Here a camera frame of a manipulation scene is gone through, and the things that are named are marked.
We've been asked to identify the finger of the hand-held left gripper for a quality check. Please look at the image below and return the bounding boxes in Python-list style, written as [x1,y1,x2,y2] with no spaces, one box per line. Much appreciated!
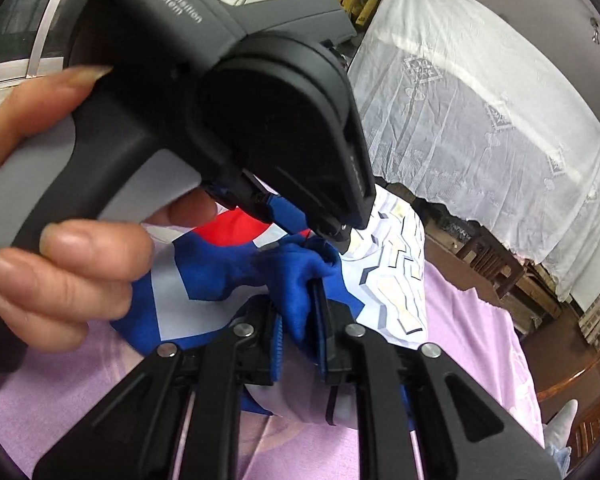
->
[315,215,353,256]
[230,172,311,236]

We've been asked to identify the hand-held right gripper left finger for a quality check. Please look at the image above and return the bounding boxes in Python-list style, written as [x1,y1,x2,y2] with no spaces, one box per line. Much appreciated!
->
[32,300,286,480]

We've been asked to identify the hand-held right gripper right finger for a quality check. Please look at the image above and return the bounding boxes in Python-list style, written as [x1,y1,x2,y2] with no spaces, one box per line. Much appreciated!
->
[310,280,566,480]

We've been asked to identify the blue red zip hoodie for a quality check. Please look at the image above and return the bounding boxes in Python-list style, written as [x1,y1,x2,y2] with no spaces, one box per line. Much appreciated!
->
[110,180,428,428]

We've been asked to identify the person's left hand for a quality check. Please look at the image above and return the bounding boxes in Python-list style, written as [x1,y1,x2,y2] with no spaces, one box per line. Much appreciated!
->
[0,64,218,353]

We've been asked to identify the pink printed blanket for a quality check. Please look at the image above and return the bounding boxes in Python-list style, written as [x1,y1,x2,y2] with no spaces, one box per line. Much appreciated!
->
[0,182,546,480]

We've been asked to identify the dark wooden chair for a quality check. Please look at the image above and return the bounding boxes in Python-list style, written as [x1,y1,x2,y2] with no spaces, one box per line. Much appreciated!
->
[455,232,526,306]

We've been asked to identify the white lace cloth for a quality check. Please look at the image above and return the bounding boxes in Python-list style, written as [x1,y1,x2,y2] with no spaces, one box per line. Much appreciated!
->
[347,0,600,301]

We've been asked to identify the brown table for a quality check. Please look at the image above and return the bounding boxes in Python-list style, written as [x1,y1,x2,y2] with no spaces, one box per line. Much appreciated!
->
[422,230,600,396]

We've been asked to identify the wooden bench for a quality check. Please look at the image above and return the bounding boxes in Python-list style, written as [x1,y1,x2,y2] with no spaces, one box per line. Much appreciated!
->
[512,260,581,333]

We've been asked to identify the carved wooden armchair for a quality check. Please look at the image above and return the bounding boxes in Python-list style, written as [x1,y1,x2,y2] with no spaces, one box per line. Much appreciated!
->
[535,345,600,461]

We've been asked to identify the window with white frame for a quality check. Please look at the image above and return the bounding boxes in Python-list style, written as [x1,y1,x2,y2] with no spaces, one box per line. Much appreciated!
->
[0,0,101,91]

